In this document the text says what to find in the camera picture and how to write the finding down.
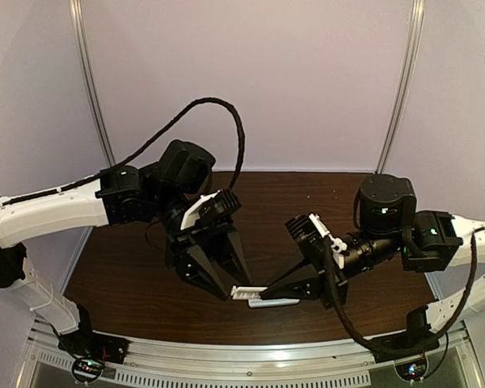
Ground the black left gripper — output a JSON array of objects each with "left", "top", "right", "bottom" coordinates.
[{"left": 156, "top": 184, "right": 254, "bottom": 302}]

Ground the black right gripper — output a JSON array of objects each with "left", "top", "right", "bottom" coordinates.
[{"left": 257, "top": 230, "right": 403, "bottom": 311}]

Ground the white remote control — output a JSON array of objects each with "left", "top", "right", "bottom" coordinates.
[{"left": 247, "top": 298, "right": 300, "bottom": 309}]

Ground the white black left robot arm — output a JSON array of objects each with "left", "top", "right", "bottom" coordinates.
[{"left": 0, "top": 140, "right": 251, "bottom": 359}]

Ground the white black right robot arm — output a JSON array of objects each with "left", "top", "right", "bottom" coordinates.
[{"left": 259, "top": 174, "right": 485, "bottom": 357}]

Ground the right circuit board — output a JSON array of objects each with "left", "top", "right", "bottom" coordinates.
[{"left": 394, "top": 356, "right": 428, "bottom": 383}]

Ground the circuit board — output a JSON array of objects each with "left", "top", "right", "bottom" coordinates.
[
  {"left": 70, "top": 357, "right": 105, "bottom": 383},
  {"left": 394, "top": 356, "right": 428, "bottom": 383}
]

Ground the left circuit board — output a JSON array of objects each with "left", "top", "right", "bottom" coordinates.
[{"left": 70, "top": 357, "right": 105, "bottom": 383}]

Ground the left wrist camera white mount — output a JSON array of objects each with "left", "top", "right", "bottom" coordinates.
[{"left": 180, "top": 188, "right": 242, "bottom": 230}]

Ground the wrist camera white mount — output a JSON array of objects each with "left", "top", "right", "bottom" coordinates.
[
  {"left": 285, "top": 213, "right": 348, "bottom": 270},
  {"left": 180, "top": 188, "right": 242, "bottom": 230}
]

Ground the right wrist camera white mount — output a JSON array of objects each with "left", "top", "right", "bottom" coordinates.
[{"left": 285, "top": 213, "right": 348, "bottom": 270}]

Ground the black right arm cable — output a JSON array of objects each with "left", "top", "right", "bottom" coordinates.
[{"left": 321, "top": 232, "right": 485, "bottom": 352}]

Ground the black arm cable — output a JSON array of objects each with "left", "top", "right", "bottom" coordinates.
[
  {"left": 321, "top": 232, "right": 485, "bottom": 352},
  {"left": 0, "top": 95, "right": 247, "bottom": 211}
]

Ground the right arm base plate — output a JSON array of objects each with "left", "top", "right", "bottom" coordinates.
[{"left": 371, "top": 330, "right": 440, "bottom": 356}]

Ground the front aluminium rail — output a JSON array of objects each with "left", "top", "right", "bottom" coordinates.
[{"left": 13, "top": 318, "right": 483, "bottom": 387}]

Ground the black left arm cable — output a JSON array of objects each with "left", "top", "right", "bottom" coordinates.
[{"left": 0, "top": 95, "right": 247, "bottom": 211}]

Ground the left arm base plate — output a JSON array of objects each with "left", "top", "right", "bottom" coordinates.
[{"left": 57, "top": 331, "right": 129, "bottom": 365}]

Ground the left aluminium frame post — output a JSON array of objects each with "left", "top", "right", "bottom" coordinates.
[{"left": 69, "top": 0, "right": 116, "bottom": 167}]

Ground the aluminium frame post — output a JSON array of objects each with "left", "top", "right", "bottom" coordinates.
[
  {"left": 375, "top": 0, "right": 425, "bottom": 174},
  {"left": 69, "top": 0, "right": 116, "bottom": 167}
]

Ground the right aluminium frame post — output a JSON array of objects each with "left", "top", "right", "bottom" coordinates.
[{"left": 375, "top": 0, "right": 425, "bottom": 174}]

